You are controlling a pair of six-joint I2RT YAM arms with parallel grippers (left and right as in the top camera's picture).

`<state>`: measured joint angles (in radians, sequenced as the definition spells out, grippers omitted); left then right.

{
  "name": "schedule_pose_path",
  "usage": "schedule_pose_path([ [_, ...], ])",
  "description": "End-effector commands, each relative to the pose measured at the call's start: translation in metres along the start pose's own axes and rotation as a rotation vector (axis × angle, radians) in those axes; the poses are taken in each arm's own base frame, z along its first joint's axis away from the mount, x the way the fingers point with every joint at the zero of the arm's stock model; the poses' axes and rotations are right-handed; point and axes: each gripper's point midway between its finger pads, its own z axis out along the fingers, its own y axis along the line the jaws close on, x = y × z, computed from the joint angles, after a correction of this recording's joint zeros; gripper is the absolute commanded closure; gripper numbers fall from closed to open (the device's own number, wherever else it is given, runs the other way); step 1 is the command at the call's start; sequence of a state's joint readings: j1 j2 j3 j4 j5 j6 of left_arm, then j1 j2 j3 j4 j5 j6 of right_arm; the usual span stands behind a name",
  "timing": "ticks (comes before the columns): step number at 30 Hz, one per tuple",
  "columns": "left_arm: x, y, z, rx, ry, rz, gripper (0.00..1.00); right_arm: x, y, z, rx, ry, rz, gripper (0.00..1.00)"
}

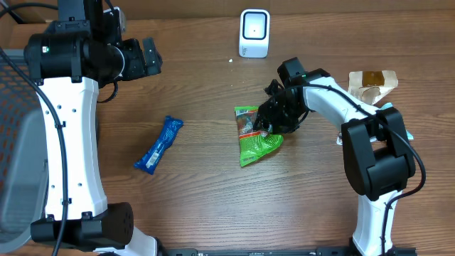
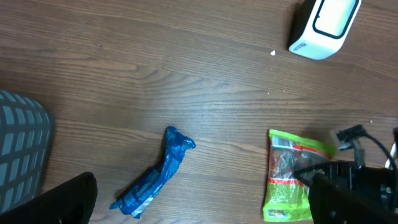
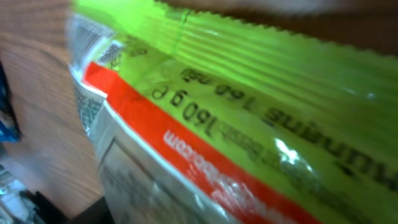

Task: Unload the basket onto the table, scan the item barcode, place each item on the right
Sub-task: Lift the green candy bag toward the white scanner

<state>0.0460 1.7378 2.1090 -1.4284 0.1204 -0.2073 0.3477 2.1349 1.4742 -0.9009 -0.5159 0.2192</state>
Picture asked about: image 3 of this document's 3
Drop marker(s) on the green snack bag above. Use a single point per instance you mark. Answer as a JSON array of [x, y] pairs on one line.
[[199, 118]]

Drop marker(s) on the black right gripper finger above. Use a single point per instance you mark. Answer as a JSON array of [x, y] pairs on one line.
[[97, 213]]

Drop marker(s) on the blue snack bar wrapper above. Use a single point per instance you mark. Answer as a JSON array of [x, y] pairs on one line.
[[10, 131]]

